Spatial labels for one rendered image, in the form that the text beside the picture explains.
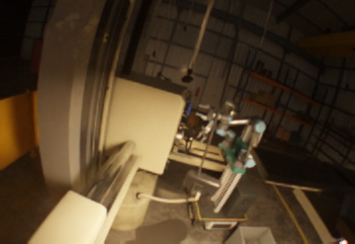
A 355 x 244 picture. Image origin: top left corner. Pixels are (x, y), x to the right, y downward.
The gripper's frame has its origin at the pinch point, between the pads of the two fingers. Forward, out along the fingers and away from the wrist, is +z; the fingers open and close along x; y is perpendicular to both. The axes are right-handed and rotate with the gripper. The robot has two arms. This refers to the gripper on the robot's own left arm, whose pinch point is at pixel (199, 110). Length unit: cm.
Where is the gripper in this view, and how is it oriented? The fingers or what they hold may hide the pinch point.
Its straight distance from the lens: 148.6
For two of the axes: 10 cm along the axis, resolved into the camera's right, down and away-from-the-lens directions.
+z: -9.6, -2.9, -0.2
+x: -2.9, 9.5, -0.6
